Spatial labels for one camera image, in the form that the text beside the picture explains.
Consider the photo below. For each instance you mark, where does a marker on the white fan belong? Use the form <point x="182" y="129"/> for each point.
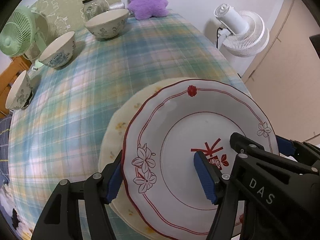
<point x="247" y="37"/>

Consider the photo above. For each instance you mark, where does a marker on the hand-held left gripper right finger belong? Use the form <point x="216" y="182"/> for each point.
<point x="206" y="177"/>

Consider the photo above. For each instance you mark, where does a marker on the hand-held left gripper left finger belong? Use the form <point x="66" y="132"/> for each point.
<point x="112" y="180"/>

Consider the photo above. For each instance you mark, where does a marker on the purple plush toy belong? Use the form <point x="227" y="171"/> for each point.
<point x="145" y="0"/>

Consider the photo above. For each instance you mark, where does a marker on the green printed mat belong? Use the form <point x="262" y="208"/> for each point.
<point x="67" y="2"/>

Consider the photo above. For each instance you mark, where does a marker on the beige door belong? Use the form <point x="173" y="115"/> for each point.
<point x="287" y="80"/>

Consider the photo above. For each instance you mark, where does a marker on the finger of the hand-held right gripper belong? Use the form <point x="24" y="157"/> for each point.
<point x="285" y="145"/>
<point x="250" y="146"/>

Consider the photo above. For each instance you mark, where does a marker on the pile of white clothes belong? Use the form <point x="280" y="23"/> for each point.
<point x="7" y="195"/>

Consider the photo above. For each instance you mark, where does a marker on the grey-green floral ceramic bowl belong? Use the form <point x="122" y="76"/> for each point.
<point x="17" y="92"/>
<point x="56" y="47"/>
<point x="107" y="27"/>

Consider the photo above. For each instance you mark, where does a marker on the white plate with red pattern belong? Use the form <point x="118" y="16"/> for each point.
<point x="175" y="120"/>

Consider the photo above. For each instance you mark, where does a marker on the glass jar with dark lid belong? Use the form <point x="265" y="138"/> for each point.
<point x="95" y="8"/>

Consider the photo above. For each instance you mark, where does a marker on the small white jar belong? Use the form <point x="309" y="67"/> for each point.
<point x="117" y="5"/>

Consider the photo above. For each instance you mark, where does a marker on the round yellow floral plate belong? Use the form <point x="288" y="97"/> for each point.
<point x="112" y="142"/>

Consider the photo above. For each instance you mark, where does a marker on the green desk fan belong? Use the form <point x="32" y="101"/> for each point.
<point x="15" y="37"/>

